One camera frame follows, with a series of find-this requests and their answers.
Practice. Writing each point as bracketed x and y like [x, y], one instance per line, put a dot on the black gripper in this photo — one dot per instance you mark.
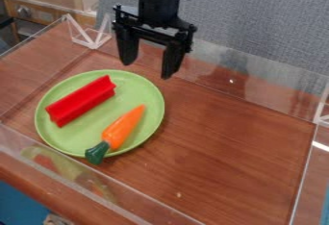
[154, 21]

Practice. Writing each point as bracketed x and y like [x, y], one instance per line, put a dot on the orange toy carrot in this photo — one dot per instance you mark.
[115, 135]

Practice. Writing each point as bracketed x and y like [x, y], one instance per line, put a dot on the green plate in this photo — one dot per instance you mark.
[80, 134]

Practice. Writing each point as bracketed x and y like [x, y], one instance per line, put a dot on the red toy block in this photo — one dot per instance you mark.
[80, 101]

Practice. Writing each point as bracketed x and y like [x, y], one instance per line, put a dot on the wooden cabinet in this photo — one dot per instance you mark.
[33, 15]

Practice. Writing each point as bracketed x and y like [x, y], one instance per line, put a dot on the clear acrylic enclosure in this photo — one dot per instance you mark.
[238, 157]

